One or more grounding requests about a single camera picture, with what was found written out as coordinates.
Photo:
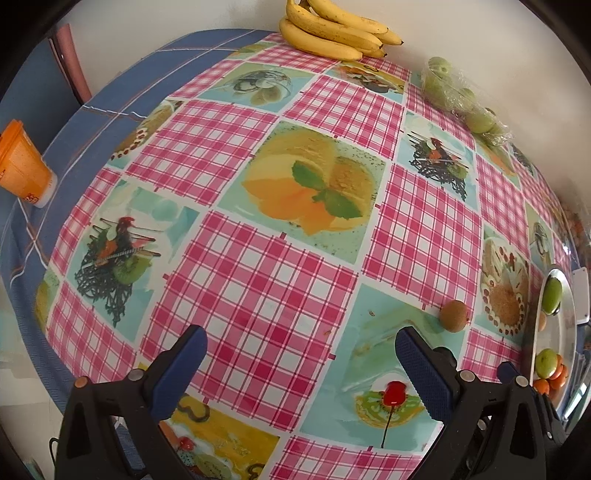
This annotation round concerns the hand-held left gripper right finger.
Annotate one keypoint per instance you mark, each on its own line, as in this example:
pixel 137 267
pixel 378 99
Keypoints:
pixel 425 374

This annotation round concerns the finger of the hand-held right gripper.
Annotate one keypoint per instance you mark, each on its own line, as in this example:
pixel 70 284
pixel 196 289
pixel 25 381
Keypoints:
pixel 549 415

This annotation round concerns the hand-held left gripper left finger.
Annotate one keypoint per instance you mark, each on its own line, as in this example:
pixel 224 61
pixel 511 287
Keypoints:
pixel 178 378

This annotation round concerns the small orange tangerine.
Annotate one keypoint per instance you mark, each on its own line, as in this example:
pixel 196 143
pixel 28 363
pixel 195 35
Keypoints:
pixel 541 386
pixel 557 383

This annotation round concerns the large orange tangerine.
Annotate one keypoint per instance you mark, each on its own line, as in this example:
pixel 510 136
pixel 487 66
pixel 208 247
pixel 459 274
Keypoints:
pixel 561 367

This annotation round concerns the green mango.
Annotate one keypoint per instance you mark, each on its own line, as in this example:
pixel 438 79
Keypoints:
pixel 545 363

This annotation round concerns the round metal plate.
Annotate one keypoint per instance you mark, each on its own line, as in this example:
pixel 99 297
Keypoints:
pixel 567 332

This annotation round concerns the small green oval fruit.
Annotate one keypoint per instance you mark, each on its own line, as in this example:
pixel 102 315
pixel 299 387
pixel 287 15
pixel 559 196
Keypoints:
pixel 551 295

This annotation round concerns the pink checkered printed tablecloth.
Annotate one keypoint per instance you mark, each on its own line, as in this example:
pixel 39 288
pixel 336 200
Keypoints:
pixel 258 295

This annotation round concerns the white plastic device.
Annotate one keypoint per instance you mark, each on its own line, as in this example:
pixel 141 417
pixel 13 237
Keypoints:
pixel 582 295

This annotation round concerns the clear plastic container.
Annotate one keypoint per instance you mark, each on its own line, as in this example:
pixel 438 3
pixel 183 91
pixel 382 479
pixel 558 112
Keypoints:
pixel 496 134

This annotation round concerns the orange plastic cup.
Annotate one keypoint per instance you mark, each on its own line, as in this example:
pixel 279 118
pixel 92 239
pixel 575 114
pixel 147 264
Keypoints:
pixel 23 166

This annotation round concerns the pile of green guavas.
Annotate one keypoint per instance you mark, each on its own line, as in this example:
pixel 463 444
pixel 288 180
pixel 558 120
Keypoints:
pixel 443 85

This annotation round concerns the pink chair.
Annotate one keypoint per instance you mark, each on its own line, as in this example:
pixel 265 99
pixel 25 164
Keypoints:
pixel 69 60

